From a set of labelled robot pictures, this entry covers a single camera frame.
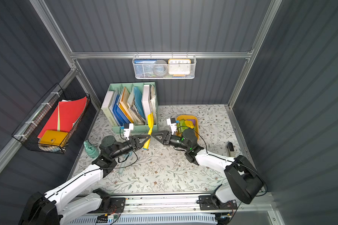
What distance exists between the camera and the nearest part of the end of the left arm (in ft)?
1.91

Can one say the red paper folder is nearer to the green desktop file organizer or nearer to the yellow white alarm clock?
the green desktop file organizer

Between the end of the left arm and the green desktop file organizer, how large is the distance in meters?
0.31

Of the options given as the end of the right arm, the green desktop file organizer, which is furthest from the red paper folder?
the end of the right arm

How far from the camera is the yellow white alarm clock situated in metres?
0.89

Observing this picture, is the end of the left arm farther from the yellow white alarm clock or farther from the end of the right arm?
the yellow white alarm clock

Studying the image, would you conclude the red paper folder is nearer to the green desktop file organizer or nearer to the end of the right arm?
the green desktop file organizer

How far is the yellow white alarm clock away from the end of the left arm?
1.63 ft

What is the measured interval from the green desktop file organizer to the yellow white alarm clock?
187 mm

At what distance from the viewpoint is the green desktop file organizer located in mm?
903
